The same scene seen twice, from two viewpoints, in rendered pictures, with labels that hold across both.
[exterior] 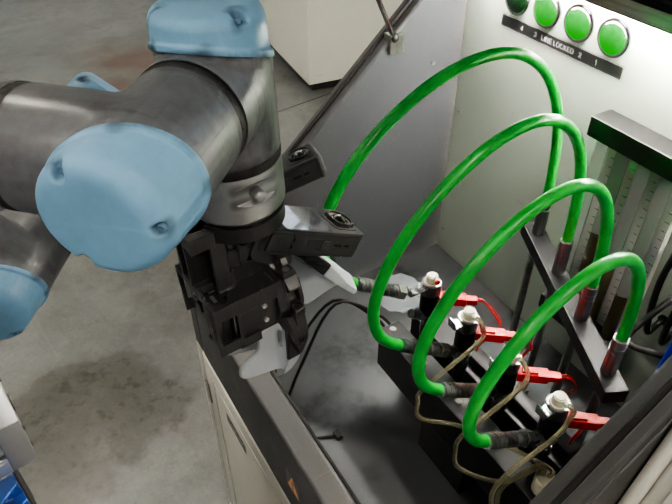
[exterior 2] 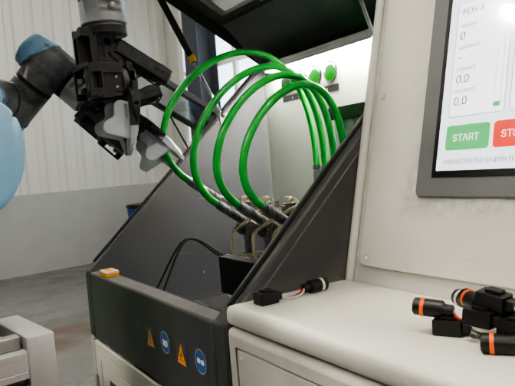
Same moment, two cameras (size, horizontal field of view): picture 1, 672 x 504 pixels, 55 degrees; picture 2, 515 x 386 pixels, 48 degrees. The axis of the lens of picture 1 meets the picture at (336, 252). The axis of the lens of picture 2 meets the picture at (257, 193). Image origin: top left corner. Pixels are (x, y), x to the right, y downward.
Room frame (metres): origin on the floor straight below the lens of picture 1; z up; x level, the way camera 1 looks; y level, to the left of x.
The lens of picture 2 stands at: (-0.59, -0.13, 1.18)
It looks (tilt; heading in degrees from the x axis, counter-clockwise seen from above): 3 degrees down; 359
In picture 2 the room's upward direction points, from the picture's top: 5 degrees counter-clockwise
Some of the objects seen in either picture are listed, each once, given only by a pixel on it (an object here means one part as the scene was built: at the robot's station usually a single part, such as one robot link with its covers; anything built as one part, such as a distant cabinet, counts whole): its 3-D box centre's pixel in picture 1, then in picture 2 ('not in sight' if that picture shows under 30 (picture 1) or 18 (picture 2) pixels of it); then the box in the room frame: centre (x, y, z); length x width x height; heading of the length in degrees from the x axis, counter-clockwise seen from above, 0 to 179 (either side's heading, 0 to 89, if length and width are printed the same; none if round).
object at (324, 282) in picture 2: not in sight; (292, 290); (0.24, -0.19, 0.99); 0.12 x 0.02 x 0.02; 122
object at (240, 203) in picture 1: (236, 182); (103, 16); (0.40, 0.07, 1.44); 0.08 x 0.08 x 0.05
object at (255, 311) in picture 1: (239, 265); (105, 65); (0.40, 0.08, 1.36); 0.09 x 0.08 x 0.12; 125
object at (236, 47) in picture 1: (216, 85); not in sight; (0.40, 0.08, 1.52); 0.09 x 0.08 x 0.11; 166
